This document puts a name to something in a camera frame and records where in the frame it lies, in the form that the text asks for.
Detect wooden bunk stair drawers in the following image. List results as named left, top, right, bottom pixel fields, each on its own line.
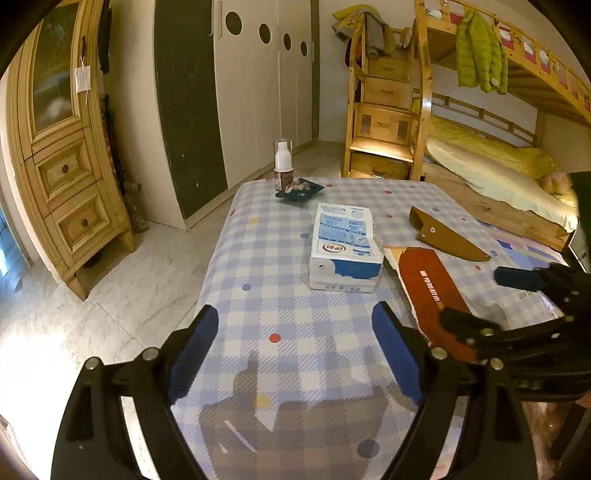
left=341, top=13, right=432, bottom=181

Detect green puffer jacket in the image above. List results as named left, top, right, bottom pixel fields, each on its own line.
left=456, top=10, right=509, bottom=95

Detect brown leather knife sheath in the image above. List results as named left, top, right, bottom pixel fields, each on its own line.
left=409, top=206, right=491, bottom=262

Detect checkered tablecloth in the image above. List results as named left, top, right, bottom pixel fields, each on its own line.
left=168, top=177, right=562, bottom=480

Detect clothes pile on stairs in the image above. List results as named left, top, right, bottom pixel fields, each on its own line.
left=330, top=4, right=396, bottom=59

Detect white bedside cabinet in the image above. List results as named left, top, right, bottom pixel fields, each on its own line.
left=568, top=224, right=591, bottom=273

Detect dark green small tray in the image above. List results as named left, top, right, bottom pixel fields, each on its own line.
left=276, top=178, right=325, bottom=203

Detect wooden bunk bed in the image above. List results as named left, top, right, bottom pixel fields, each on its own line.
left=415, top=1, right=573, bottom=250

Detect plush toy on bed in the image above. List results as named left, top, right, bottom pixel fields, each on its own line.
left=538, top=171, right=572, bottom=196

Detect white paper tag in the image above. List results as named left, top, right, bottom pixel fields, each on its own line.
left=74, top=65, right=91, bottom=93

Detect yellow bed quilt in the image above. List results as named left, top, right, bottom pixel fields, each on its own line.
left=427, top=116, right=579, bottom=233

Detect white brown bottle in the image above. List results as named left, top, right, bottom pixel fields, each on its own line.
left=273, top=139, right=294, bottom=192

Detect white wardrobe with portholes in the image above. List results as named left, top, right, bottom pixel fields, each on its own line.
left=154, top=1, right=320, bottom=226

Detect blue white carton box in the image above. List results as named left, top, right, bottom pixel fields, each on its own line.
left=310, top=203, right=384, bottom=293

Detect red cardboard box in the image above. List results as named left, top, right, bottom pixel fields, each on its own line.
left=384, top=246, right=478, bottom=363

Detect rainbow floor rug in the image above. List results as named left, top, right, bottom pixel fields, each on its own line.
left=481, top=222, right=566, bottom=270

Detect pine glass-door cabinet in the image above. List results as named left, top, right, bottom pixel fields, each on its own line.
left=7, top=1, right=135, bottom=299

